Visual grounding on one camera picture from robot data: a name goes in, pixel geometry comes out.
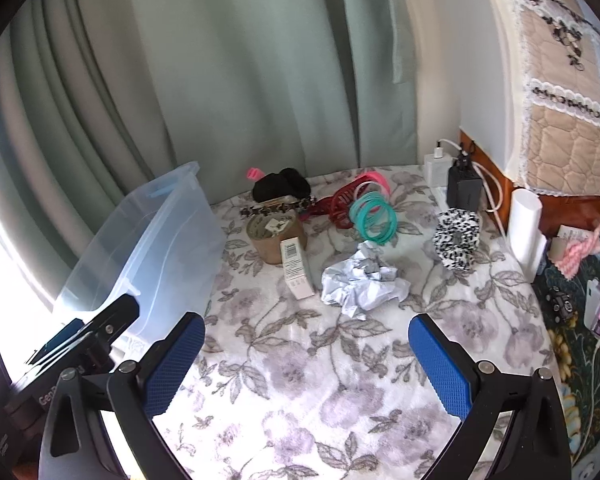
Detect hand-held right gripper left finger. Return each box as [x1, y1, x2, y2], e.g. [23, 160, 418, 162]
[39, 311, 206, 480]

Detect white power strip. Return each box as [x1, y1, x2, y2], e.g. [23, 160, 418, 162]
[427, 184, 486, 213]

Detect teal plastic bangles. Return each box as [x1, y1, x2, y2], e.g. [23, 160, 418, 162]
[349, 191, 398, 247]

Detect wooden headboard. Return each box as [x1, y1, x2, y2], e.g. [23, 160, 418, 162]
[459, 128, 600, 241]

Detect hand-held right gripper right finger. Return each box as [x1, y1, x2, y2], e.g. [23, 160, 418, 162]
[408, 313, 573, 480]

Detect red hair claw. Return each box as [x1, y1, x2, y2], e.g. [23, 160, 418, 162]
[312, 185, 366, 231]

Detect small white box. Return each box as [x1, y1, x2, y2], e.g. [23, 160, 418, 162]
[280, 236, 316, 300]

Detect pink knit cloth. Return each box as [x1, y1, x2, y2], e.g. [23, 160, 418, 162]
[555, 222, 600, 277]

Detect white phone cable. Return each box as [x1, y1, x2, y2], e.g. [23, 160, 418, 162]
[575, 339, 600, 461]

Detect white charger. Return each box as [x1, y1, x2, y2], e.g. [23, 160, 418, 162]
[424, 145, 455, 187]

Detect floral fleece blanket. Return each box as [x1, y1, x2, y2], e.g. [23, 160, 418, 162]
[130, 164, 566, 480]

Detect small black toy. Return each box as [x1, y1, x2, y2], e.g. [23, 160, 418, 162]
[547, 286, 574, 324]

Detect black-and-white spotted scrunchie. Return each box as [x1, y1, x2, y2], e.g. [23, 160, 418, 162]
[432, 208, 482, 271]

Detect dark floral mat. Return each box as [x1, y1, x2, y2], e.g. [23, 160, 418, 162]
[532, 240, 600, 467]

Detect grey-green curtain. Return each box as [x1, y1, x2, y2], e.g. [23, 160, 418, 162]
[0, 0, 421, 323]

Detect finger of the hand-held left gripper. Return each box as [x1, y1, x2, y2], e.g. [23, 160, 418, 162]
[29, 294, 141, 368]

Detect black charger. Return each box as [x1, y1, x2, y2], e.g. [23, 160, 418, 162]
[446, 152, 484, 210]

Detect white paper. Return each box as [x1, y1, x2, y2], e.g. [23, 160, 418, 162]
[321, 241, 412, 321]

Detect clear plastic storage container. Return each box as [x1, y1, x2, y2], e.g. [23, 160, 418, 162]
[51, 161, 227, 356]

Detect beige quilted lace cover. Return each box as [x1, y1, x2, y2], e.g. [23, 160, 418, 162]
[475, 0, 600, 197]

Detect white cylinder cup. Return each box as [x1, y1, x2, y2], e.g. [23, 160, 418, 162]
[509, 188, 548, 283]

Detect pink plastic bangle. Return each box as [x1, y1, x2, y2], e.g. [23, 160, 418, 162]
[355, 171, 392, 196]

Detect brown tape roll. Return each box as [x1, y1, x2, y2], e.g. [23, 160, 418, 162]
[246, 210, 308, 265]

